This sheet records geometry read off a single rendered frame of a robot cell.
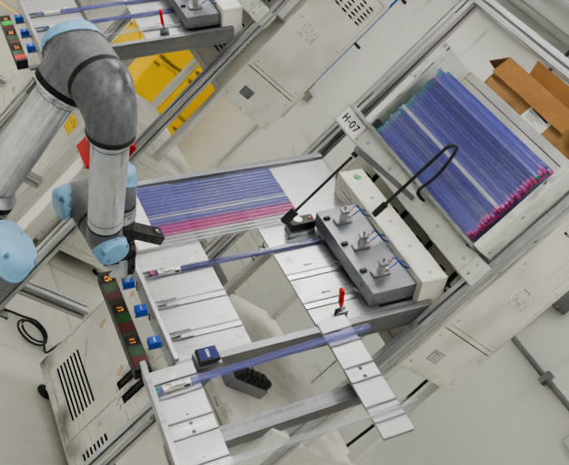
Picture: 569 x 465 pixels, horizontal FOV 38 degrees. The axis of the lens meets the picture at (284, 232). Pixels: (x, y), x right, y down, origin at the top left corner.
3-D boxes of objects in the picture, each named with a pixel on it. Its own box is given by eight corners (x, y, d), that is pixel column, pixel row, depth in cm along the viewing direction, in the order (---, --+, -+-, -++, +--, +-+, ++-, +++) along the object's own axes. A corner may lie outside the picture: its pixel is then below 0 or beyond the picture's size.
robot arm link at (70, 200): (70, 216, 178) (117, 201, 183) (49, 180, 183) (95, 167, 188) (69, 239, 183) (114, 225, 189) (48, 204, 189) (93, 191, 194)
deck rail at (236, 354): (175, 385, 196) (176, 368, 192) (172, 378, 197) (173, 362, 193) (428, 319, 223) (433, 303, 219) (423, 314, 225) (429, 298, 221)
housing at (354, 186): (410, 319, 224) (422, 282, 215) (330, 208, 256) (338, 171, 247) (435, 313, 227) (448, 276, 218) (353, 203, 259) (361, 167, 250)
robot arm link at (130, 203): (93, 161, 188) (127, 152, 192) (94, 199, 195) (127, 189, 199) (109, 181, 183) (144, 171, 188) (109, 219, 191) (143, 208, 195)
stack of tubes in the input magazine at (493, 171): (468, 238, 213) (550, 166, 207) (374, 128, 246) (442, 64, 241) (488, 256, 222) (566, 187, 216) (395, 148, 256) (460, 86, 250)
